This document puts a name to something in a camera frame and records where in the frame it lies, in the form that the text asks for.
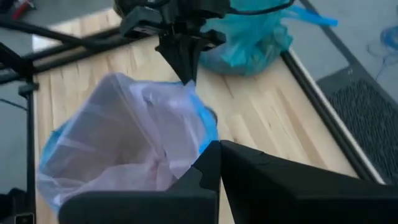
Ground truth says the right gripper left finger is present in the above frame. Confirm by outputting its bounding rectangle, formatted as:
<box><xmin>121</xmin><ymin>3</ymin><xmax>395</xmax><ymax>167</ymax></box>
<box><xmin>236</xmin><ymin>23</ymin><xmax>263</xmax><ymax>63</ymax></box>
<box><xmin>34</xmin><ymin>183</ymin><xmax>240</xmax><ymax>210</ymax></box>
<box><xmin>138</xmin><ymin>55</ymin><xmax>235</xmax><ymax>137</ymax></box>
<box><xmin>58</xmin><ymin>140</ymin><xmax>221</xmax><ymax>224</ymax></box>

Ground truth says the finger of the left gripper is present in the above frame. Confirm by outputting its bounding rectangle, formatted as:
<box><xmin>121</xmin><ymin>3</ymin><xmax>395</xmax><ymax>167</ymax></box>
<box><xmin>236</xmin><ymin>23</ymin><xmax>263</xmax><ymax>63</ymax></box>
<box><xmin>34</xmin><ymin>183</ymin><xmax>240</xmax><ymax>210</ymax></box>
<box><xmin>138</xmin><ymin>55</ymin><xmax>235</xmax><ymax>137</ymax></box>
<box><xmin>154</xmin><ymin>34</ymin><xmax>188</xmax><ymax>85</ymax></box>
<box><xmin>185</xmin><ymin>29</ymin><xmax>227</xmax><ymax>85</ymax></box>

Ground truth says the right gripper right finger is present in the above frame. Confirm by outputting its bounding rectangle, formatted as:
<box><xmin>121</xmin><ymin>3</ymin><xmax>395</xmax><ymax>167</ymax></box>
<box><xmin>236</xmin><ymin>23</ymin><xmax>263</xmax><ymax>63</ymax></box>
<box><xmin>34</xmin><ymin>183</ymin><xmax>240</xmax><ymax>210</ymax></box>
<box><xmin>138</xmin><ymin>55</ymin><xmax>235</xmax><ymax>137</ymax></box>
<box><xmin>219</xmin><ymin>139</ymin><xmax>398</xmax><ymax>224</ymax></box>

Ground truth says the teal trash bag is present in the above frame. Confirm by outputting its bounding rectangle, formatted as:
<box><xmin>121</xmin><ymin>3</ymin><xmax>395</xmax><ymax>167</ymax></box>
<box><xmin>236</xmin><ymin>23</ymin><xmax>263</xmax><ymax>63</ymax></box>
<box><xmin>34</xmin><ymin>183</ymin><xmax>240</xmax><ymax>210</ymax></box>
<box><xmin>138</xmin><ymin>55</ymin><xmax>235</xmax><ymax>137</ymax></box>
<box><xmin>198</xmin><ymin>0</ymin><xmax>339</xmax><ymax>78</ymax></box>

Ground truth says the small red floor object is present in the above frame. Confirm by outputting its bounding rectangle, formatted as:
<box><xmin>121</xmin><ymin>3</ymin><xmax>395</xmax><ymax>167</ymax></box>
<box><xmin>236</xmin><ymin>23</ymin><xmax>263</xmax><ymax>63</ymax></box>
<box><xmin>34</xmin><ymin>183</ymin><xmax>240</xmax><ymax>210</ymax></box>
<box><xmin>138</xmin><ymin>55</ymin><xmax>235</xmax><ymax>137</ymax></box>
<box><xmin>11</xmin><ymin>0</ymin><xmax>35</xmax><ymax>20</ymax></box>

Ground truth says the blue cable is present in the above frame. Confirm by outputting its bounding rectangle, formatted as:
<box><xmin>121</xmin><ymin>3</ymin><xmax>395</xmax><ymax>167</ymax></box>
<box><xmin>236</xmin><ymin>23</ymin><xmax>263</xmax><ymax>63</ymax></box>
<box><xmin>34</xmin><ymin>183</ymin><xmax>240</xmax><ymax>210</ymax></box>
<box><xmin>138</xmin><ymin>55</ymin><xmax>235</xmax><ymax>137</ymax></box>
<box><xmin>366</xmin><ymin>24</ymin><xmax>398</xmax><ymax>82</ymax></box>

